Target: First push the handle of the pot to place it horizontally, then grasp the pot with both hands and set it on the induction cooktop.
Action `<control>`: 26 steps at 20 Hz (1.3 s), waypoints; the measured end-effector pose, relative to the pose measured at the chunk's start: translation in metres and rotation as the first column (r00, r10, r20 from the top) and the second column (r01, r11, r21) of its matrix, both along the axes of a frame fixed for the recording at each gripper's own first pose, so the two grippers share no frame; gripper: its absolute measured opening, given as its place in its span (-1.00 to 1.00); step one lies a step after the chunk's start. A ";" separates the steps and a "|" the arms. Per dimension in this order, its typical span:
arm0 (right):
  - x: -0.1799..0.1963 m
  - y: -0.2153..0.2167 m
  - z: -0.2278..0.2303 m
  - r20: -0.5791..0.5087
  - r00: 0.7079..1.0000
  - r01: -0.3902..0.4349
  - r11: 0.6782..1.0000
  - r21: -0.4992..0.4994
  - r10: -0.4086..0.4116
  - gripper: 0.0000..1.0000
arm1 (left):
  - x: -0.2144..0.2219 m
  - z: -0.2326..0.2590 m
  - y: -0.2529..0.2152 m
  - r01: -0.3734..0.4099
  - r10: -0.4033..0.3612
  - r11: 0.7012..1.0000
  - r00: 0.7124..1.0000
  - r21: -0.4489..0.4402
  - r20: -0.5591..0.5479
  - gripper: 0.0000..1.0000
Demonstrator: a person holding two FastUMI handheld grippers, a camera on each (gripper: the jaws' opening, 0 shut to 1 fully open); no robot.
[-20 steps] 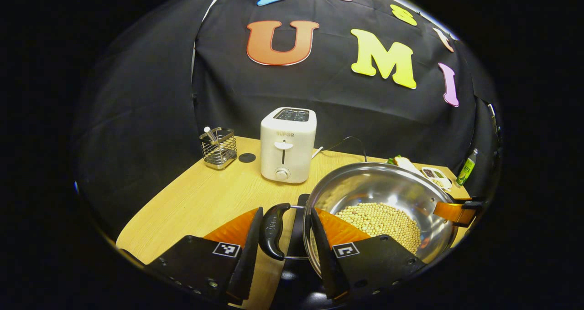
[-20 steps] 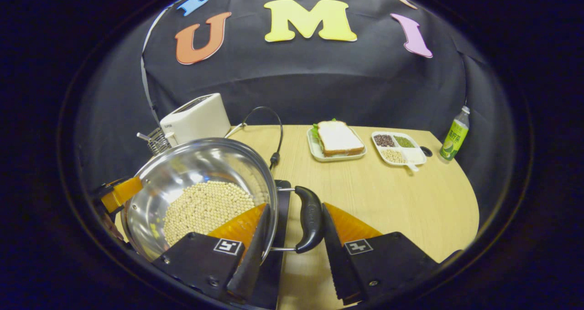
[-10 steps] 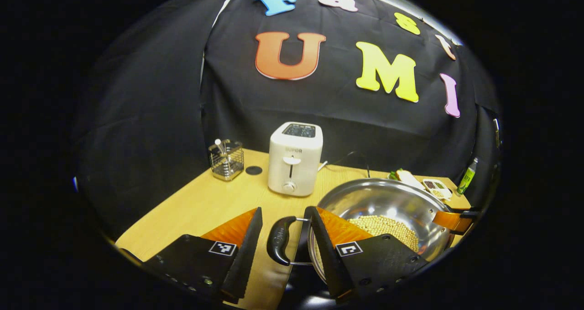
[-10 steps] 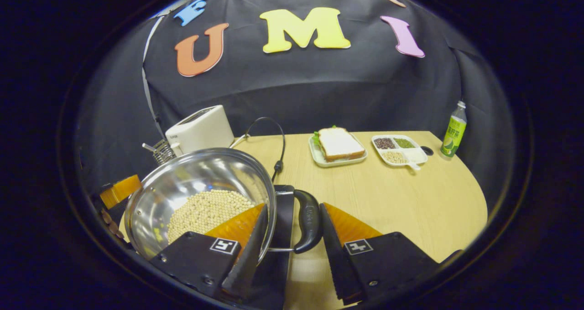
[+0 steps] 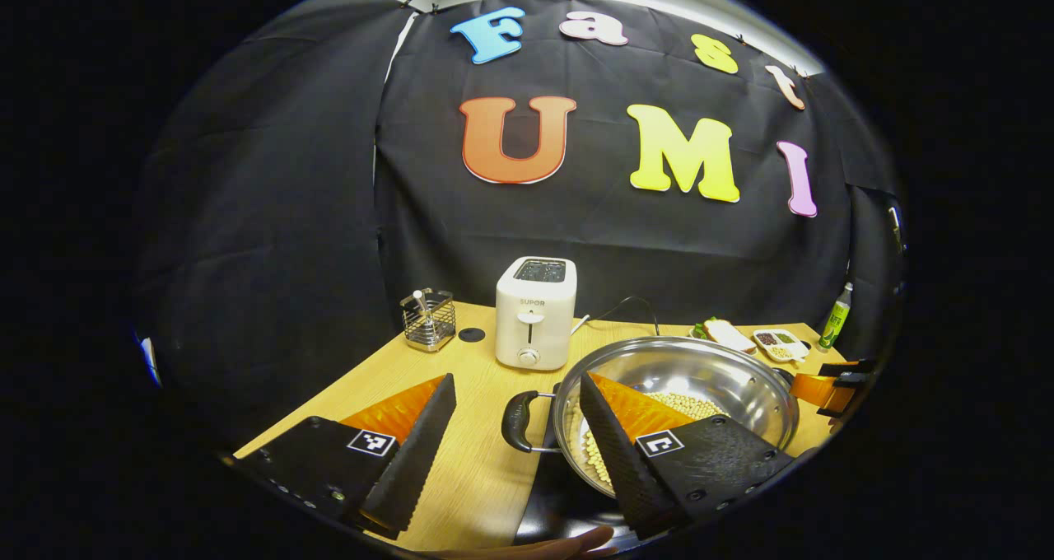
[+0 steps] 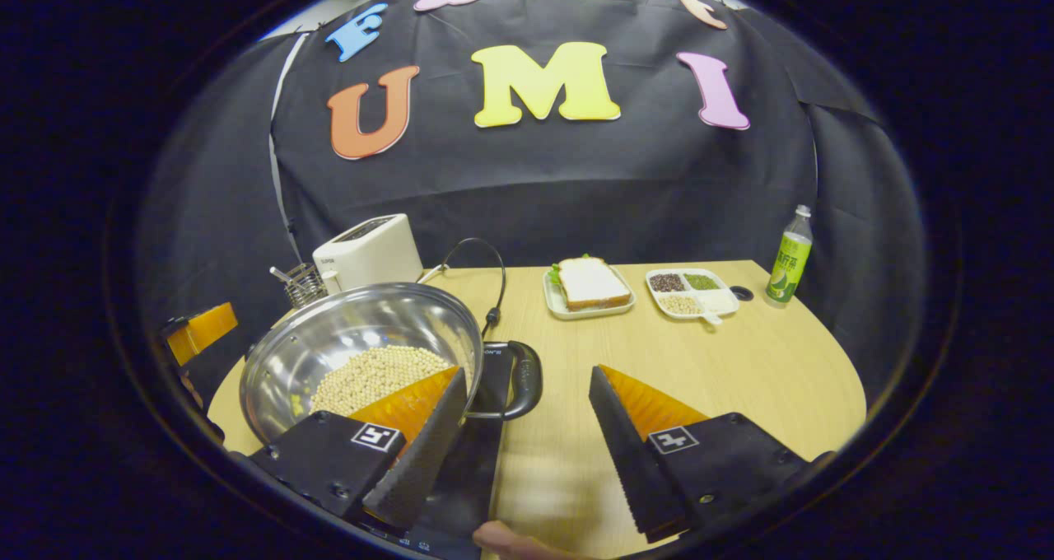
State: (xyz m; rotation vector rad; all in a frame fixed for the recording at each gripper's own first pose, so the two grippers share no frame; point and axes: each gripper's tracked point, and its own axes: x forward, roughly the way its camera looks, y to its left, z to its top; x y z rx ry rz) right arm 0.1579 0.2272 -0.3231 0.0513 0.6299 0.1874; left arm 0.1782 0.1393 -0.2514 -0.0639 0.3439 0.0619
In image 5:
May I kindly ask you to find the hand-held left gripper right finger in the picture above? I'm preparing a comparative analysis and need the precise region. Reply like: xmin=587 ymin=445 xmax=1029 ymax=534
xmin=579 ymin=372 xmax=795 ymax=540

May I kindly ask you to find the white divided dish with beans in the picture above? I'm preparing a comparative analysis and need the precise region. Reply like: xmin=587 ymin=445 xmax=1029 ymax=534
xmin=752 ymin=329 xmax=810 ymax=363

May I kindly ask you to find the stainless steel pot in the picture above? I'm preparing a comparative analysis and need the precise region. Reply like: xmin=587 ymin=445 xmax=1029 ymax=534
xmin=501 ymin=336 xmax=800 ymax=499

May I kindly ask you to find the white toaster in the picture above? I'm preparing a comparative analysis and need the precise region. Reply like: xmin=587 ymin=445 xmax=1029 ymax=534
xmin=495 ymin=256 xmax=578 ymax=371

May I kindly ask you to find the black induction cooktop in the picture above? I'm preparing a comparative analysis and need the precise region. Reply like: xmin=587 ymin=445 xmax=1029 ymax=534
xmin=515 ymin=461 xmax=639 ymax=548

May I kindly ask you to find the sandwich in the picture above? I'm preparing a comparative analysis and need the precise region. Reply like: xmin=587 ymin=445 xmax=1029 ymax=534
xmin=696 ymin=319 xmax=757 ymax=355

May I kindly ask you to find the pile of soybeans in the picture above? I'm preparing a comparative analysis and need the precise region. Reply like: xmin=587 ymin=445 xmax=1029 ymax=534
xmin=576 ymin=391 xmax=730 ymax=487

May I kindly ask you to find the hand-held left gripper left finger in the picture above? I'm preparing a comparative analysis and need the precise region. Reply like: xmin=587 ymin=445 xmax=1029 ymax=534
xmin=235 ymin=372 xmax=458 ymax=540

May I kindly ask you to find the wire utensil holder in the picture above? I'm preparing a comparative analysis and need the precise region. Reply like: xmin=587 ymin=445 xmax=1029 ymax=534
xmin=400 ymin=288 xmax=456 ymax=353

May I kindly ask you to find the green drink bottle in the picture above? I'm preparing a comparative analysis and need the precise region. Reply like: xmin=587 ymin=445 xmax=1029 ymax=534
xmin=818 ymin=282 xmax=854 ymax=352

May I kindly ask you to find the black power cable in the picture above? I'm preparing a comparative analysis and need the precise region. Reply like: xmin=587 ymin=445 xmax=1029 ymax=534
xmin=589 ymin=296 xmax=661 ymax=337

